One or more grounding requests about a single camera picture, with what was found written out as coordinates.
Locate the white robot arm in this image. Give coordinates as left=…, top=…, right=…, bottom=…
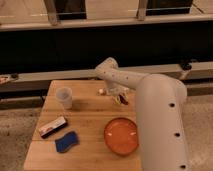
left=95, top=57, right=191, bottom=171

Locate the small object on left ledge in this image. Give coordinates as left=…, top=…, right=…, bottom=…
left=0, top=74, right=19, bottom=84

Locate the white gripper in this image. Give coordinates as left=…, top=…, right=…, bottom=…
left=107, top=85, right=129, bottom=105

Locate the black white rectangular box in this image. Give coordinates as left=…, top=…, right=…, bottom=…
left=38, top=116, right=67, bottom=138

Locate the black clamp on rail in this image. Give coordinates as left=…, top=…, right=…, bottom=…
left=180, top=61, right=192, bottom=71

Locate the white pepper shaker bottle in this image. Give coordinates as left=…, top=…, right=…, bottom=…
left=98, top=88, right=115, bottom=96

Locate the clear plastic cup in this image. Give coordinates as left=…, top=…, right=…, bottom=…
left=55, top=87, right=72, bottom=109

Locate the blue sponge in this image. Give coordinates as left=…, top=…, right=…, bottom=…
left=55, top=131, right=79, bottom=153

